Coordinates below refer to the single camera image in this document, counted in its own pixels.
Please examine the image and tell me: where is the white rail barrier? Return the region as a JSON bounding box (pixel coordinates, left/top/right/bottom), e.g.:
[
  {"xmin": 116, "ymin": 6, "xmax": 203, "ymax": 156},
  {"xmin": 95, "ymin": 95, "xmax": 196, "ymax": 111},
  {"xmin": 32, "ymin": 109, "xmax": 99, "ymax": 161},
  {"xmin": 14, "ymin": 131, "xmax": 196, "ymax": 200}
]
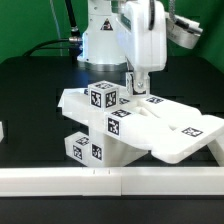
[
  {"xmin": 0, "ymin": 167, "xmax": 224, "ymax": 197},
  {"xmin": 208, "ymin": 134, "xmax": 224, "ymax": 167},
  {"xmin": 0, "ymin": 121, "xmax": 4, "ymax": 142}
]

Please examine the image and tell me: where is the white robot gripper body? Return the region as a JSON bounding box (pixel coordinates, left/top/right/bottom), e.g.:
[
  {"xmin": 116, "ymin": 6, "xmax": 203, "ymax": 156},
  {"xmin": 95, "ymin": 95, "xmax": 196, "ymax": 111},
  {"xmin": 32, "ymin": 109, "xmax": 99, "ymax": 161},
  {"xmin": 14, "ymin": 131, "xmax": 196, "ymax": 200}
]
[{"xmin": 116, "ymin": 0, "xmax": 167, "ymax": 72}]

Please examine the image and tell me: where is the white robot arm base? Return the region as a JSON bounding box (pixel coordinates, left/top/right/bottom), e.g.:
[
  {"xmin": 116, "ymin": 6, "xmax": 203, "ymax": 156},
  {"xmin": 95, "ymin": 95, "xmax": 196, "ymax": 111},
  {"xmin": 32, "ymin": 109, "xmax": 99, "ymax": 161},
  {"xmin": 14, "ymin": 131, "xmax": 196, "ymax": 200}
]
[{"xmin": 77, "ymin": 0, "xmax": 126, "ymax": 71}]

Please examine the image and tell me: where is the black cable with connector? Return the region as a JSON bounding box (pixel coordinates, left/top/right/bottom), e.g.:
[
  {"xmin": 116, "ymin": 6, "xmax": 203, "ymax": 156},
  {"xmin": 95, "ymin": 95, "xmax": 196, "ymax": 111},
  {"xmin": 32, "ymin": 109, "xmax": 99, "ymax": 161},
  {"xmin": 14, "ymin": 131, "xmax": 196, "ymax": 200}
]
[{"xmin": 22, "ymin": 0, "xmax": 83, "ymax": 58}]

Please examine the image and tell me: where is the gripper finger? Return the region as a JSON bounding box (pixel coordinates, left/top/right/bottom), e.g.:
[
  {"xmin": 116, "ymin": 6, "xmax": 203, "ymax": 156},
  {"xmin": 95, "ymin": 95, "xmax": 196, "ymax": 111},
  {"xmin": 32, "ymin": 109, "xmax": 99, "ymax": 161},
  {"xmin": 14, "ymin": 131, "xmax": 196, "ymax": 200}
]
[{"xmin": 133, "ymin": 71, "xmax": 150, "ymax": 95}]

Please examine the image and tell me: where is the white left rail barrier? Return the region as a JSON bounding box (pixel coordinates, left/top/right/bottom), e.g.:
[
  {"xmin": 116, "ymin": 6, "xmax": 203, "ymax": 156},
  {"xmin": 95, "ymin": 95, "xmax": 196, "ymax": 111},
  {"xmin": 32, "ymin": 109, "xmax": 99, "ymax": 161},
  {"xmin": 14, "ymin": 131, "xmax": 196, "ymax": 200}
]
[{"xmin": 0, "ymin": 121, "xmax": 4, "ymax": 142}]

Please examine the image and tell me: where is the white tagged cube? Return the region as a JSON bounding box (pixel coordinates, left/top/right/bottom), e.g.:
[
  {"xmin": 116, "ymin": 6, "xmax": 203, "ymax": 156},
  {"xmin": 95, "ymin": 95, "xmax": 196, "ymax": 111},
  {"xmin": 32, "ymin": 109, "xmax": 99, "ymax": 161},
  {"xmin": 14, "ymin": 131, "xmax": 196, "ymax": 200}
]
[
  {"xmin": 126, "ymin": 72, "xmax": 140, "ymax": 96},
  {"xmin": 88, "ymin": 80, "xmax": 119, "ymax": 110}
]

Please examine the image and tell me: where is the white front rail barrier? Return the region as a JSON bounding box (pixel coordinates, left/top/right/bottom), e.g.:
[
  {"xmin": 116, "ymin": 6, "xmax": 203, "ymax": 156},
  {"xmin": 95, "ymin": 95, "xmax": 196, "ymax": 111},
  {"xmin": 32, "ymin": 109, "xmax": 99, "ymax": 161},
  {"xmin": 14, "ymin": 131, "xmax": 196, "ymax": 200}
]
[{"xmin": 0, "ymin": 167, "xmax": 224, "ymax": 197}]

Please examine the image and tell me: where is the white chair back frame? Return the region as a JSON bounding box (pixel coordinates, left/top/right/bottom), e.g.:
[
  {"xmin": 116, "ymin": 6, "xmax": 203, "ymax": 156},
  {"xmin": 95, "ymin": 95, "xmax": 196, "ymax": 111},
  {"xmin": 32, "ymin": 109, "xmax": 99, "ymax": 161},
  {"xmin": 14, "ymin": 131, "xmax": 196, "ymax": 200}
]
[{"xmin": 61, "ymin": 86, "xmax": 224, "ymax": 164}]

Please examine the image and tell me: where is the white right rail barrier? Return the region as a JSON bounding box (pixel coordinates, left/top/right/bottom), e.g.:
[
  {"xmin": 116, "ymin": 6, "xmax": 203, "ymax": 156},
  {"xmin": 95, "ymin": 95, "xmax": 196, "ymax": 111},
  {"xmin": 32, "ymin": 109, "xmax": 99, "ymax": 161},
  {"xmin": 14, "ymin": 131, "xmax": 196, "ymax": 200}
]
[{"xmin": 208, "ymin": 134, "xmax": 224, "ymax": 167}]

